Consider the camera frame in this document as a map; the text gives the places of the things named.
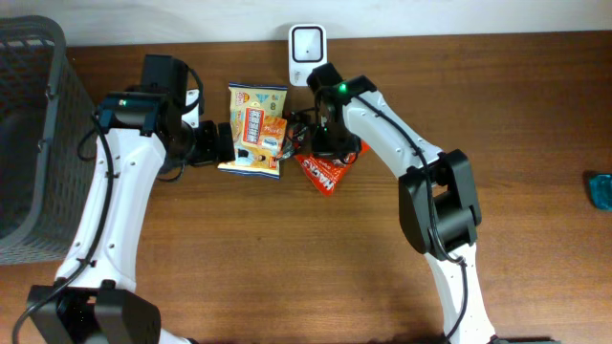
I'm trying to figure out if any blue mouthwash bottle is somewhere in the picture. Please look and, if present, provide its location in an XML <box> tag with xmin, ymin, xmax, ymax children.
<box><xmin>588</xmin><ymin>174</ymin><xmax>612</xmax><ymax>211</ymax></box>

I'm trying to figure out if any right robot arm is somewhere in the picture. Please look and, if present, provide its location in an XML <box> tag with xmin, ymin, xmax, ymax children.
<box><xmin>307</xmin><ymin>63</ymin><xmax>498</xmax><ymax>343</ymax></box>

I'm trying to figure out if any orange small packet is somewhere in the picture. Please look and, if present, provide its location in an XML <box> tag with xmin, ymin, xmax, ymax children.
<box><xmin>257</xmin><ymin>117</ymin><xmax>287</xmax><ymax>155</ymax></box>

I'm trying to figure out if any yellow snack bag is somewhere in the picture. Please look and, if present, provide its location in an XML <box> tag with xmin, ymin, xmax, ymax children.
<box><xmin>218</xmin><ymin>82</ymin><xmax>288</xmax><ymax>180</ymax></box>

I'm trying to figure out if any red snack packet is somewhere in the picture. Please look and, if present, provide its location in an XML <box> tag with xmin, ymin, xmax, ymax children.
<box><xmin>292</xmin><ymin>142</ymin><xmax>370</xmax><ymax>196</ymax></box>

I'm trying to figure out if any grey plastic basket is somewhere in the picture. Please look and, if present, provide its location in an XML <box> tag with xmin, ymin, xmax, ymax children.
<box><xmin>1</xmin><ymin>15</ymin><xmax>94</xmax><ymax>266</ymax></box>

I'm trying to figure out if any dark crinkled wrapper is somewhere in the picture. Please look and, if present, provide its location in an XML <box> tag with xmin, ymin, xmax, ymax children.
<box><xmin>276</xmin><ymin>108</ymin><xmax>314</xmax><ymax>161</ymax></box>

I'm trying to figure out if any white barcode scanner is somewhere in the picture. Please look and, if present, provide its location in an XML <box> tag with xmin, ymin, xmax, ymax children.
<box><xmin>288</xmin><ymin>24</ymin><xmax>327</xmax><ymax>87</ymax></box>

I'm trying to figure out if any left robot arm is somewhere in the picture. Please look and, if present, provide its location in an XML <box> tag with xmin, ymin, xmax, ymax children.
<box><xmin>11</xmin><ymin>87</ymin><xmax>225</xmax><ymax>343</ymax></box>

